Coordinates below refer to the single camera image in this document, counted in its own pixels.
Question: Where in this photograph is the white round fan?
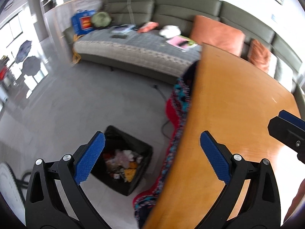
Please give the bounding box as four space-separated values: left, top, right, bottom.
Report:
0 162 25 224

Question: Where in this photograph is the wooden table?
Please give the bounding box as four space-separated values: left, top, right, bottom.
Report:
144 44 304 228

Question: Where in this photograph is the black floor cable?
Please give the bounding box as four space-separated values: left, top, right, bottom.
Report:
153 84 175 139

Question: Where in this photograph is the grey quilted sofa cover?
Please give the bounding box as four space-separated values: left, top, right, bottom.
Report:
73 29 202 77

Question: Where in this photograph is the large orange pillow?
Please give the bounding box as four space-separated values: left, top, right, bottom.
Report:
190 15 246 57

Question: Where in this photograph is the grey quilted pillow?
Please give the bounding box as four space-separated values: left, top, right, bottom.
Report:
267 54 296 93

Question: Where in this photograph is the blue open umbrella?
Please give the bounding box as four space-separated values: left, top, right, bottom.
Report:
15 40 31 64

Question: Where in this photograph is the patterned red black blanket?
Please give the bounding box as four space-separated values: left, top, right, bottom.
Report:
133 61 198 228

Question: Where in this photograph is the dark green sofa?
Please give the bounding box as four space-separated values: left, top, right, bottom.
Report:
64 0 304 109

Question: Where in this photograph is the white plush toy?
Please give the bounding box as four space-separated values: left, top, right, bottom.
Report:
159 25 181 39

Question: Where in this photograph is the black trash bin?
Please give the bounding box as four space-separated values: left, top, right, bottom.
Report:
91 126 153 196

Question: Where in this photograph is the blue shopping bag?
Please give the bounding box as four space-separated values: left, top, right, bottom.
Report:
71 10 96 35

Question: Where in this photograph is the grey open umbrella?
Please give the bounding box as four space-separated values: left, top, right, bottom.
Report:
22 56 41 76

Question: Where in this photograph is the yellow cable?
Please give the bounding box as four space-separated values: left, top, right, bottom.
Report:
72 34 84 65

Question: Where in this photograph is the pink book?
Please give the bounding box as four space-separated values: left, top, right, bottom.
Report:
166 35 197 52

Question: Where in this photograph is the pink plush toy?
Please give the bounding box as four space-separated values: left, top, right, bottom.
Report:
137 22 159 33

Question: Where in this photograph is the green hat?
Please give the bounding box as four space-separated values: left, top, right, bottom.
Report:
91 11 112 29

